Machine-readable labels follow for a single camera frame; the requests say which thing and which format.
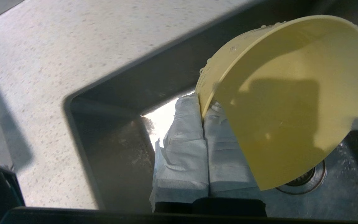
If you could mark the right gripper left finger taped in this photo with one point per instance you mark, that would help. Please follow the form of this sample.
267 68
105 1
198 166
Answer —
182 155

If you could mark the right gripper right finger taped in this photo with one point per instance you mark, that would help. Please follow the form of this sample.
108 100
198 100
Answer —
225 161

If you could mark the yellow plastic bowl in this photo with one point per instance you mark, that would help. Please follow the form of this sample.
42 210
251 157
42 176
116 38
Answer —
291 102

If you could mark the stainless steel sink basin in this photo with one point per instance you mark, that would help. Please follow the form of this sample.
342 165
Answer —
129 149

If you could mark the round metal drain strainer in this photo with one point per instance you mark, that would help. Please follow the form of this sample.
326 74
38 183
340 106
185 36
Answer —
309 180

